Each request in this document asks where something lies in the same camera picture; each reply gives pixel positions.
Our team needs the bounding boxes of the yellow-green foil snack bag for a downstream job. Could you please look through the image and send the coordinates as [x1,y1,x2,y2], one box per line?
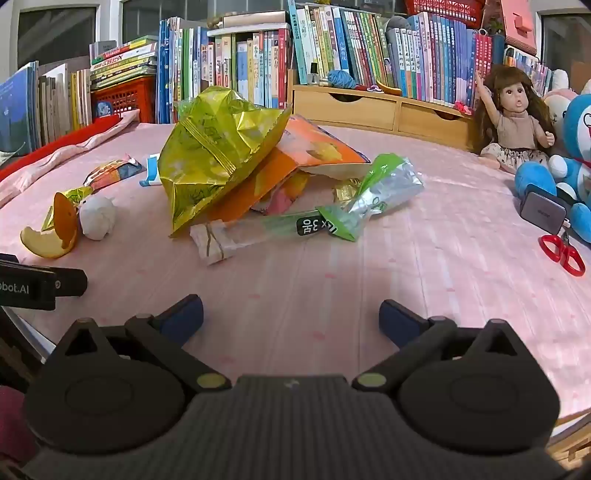
[158,85,293,237]

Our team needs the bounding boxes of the row of thin beige books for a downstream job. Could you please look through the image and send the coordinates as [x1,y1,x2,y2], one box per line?
[37,64,93,146]

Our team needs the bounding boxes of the grey charger block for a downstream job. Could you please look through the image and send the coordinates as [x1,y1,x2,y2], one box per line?
[519,184,568,234]

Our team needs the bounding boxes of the stack of flat books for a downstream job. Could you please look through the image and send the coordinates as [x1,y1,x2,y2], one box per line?
[89,38,159,89]

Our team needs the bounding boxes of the wooden drawer organizer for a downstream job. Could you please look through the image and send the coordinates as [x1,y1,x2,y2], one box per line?
[287,69,476,151]

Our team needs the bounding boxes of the pink house box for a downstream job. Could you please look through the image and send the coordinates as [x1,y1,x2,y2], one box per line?
[482,0,539,56]

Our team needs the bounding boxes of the green silver foil wrapper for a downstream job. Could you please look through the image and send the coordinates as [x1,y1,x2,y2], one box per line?
[316,154,424,242]

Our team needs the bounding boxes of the small colourful snack packet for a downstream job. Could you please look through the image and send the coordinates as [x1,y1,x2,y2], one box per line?
[83,158,146,191]

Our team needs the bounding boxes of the row of blue green books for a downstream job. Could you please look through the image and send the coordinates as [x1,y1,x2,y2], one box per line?
[157,17,293,124]

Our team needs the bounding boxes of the tan paper roll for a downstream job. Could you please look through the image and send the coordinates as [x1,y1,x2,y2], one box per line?
[207,10,291,37]

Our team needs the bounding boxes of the white rabbit plush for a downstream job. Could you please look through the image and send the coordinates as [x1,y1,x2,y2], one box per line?
[542,69,591,139]

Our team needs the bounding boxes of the pink wrapper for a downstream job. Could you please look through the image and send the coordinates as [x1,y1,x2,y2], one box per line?
[252,182,301,217]

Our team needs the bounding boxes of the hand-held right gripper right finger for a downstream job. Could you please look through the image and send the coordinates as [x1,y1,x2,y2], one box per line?
[351,298,537,394]

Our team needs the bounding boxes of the row of books on organizer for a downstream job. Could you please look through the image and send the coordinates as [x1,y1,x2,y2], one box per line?
[286,0,554,109]

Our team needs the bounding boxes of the yellow red boat ornament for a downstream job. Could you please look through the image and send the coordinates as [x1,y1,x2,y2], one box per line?
[355,80,402,97]

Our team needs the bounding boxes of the red scissors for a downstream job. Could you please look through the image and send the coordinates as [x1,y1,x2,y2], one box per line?
[539,231,586,278]

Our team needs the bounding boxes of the red woven basket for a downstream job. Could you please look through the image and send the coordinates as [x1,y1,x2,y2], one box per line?
[405,0,488,28]

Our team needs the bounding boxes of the cardboard box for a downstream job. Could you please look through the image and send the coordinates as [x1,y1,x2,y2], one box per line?
[569,60,591,95]

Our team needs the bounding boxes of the white and blue carton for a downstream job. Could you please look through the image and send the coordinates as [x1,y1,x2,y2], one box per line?
[140,154,163,188]

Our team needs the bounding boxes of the white crumpled tissue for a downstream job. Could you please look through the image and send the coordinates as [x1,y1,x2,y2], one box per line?
[78,195,115,241]

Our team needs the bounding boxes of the gold foil wrapper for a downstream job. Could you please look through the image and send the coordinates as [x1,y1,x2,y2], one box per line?
[333,182,365,204]

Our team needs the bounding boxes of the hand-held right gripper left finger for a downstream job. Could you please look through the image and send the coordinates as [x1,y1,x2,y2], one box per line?
[48,294,232,394]

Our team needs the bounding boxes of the yellow printed candy wrapper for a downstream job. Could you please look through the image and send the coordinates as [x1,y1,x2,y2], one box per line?
[41,186,95,232]

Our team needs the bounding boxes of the brown-haired doll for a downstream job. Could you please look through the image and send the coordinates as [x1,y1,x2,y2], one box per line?
[470,65,557,175]

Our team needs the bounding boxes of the open magazine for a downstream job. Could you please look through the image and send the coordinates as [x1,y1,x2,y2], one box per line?
[0,142,27,168]

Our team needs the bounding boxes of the blue plush cat toy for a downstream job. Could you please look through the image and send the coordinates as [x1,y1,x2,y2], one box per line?
[515,95,591,244]

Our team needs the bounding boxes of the maroon cloth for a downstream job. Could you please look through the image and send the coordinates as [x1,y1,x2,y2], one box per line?
[0,385,40,464]

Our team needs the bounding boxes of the folded pink cloth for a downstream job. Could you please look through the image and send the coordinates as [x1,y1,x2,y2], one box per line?
[0,110,140,208]

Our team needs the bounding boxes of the orange snack bag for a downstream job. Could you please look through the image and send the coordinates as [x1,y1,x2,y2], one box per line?
[217,114,372,217]

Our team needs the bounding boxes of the clear long green-striped wrapper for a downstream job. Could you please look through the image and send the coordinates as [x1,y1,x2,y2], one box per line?
[190,210,340,266]

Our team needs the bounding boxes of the red plastic basket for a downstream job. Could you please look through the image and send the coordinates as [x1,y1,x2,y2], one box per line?
[91,75,158,123]

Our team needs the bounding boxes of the blue yarn ball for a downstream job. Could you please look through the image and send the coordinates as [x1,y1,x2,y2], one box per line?
[325,70,357,90]

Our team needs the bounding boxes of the large dark blue book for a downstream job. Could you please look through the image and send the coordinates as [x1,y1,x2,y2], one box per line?
[0,61,40,155]

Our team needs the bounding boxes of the orange peel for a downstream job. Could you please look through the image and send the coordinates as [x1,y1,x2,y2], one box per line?
[20,191,79,259]

